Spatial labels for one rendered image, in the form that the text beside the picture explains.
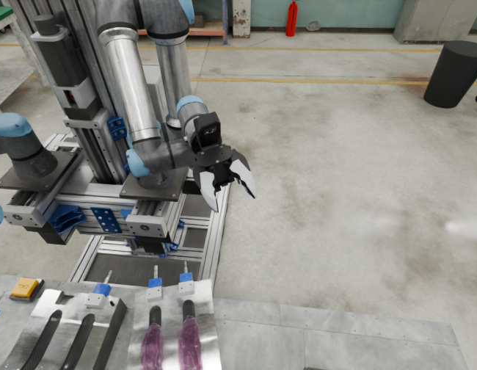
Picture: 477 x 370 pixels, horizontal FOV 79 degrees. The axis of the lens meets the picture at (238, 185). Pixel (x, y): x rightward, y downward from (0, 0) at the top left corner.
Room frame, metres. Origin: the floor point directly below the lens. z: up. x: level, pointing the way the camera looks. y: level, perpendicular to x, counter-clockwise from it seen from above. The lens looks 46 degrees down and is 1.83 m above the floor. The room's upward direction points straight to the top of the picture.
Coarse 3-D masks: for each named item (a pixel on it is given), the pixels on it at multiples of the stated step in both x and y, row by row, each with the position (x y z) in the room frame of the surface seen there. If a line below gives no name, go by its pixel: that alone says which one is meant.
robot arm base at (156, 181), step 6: (156, 174) 0.76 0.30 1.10; (162, 174) 0.77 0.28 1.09; (168, 174) 0.78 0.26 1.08; (174, 174) 0.81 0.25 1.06; (138, 180) 0.77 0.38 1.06; (144, 180) 0.75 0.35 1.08; (150, 180) 0.75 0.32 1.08; (156, 180) 0.75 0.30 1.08; (162, 180) 0.77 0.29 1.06; (168, 180) 0.77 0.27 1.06; (144, 186) 0.75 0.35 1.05; (150, 186) 0.74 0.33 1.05; (156, 186) 0.74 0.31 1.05; (162, 186) 0.75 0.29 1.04
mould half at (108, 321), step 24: (48, 312) 0.34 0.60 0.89; (72, 312) 0.34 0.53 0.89; (96, 312) 0.34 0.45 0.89; (120, 312) 0.36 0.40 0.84; (24, 336) 0.28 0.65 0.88; (72, 336) 0.27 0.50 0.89; (96, 336) 0.27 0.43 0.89; (24, 360) 0.21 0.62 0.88; (48, 360) 0.21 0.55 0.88; (96, 360) 0.21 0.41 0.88
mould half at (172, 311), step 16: (176, 288) 0.44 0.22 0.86; (208, 288) 0.44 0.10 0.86; (144, 304) 0.38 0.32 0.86; (160, 304) 0.38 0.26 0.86; (176, 304) 0.38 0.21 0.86; (208, 304) 0.38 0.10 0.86; (144, 320) 0.33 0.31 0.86; (176, 320) 0.33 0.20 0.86; (208, 320) 0.33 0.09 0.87; (176, 336) 0.27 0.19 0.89; (208, 336) 0.27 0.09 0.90; (128, 352) 0.23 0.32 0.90; (176, 352) 0.23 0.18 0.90; (208, 352) 0.23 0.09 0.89; (128, 368) 0.19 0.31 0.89; (176, 368) 0.19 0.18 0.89; (208, 368) 0.19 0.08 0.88
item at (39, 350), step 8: (56, 312) 0.35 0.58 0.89; (48, 320) 0.32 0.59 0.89; (56, 320) 0.32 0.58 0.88; (88, 320) 0.32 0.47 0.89; (48, 328) 0.30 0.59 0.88; (56, 328) 0.30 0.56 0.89; (80, 328) 0.30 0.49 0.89; (88, 328) 0.30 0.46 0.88; (40, 336) 0.27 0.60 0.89; (48, 336) 0.28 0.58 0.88; (80, 336) 0.28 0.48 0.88; (88, 336) 0.27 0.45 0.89; (40, 344) 0.25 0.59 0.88; (48, 344) 0.25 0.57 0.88; (72, 344) 0.25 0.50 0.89; (80, 344) 0.25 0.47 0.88; (32, 352) 0.23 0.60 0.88; (40, 352) 0.23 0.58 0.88; (72, 352) 0.23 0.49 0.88; (80, 352) 0.23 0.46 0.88; (32, 360) 0.21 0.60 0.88; (72, 360) 0.21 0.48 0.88; (24, 368) 0.19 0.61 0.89; (32, 368) 0.19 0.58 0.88; (64, 368) 0.19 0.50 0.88; (72, 368) 0.19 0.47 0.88
